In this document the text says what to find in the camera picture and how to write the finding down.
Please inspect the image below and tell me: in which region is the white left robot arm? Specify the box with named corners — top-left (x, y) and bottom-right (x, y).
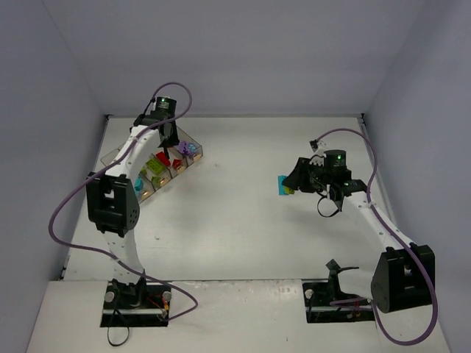
top-left (85, 97), bottom-right (316, 306)

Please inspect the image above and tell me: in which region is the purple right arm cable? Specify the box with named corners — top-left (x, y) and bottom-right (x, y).
top-left (316, 127), bottom-right (439, 346)

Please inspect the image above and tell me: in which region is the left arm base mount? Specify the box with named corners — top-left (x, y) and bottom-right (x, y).
top-left (100, 282), bottom-right (172, 328)

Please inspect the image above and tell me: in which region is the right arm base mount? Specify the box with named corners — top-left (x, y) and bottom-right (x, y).
top-left (302, 259), bottom-right (375, 324)

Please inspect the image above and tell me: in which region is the lilac oval lego piece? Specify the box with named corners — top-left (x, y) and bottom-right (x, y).
top-left (178, 141), bottom-right (190, 155)

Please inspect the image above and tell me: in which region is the cyan curved lego brick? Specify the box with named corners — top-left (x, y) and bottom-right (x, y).
top-left (134, 177), bottom-right (144, 194)

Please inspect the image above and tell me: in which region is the red long lego brick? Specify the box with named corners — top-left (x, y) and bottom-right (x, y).
top-left (155, 151), bottom-right (171, 168)

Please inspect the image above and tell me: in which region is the green long lego brick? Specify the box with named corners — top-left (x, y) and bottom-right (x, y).
top-left (146, 159), bottom-right (166, 175)

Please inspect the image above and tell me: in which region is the red arched lego piece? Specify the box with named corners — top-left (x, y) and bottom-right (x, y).
top-left (172, 159), bottom-right (185, 171)

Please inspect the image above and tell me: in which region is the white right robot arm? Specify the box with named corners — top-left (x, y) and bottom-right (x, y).
top-left (308, 147), bottom-right (438, 313)

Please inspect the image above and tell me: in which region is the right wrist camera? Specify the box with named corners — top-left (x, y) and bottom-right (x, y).
top-left (309, 140), bottom-right (326, 166)

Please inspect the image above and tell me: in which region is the cyan arched lego piece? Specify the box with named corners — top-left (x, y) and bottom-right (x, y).
top-left (277, 175), bottom-right (288, 196)

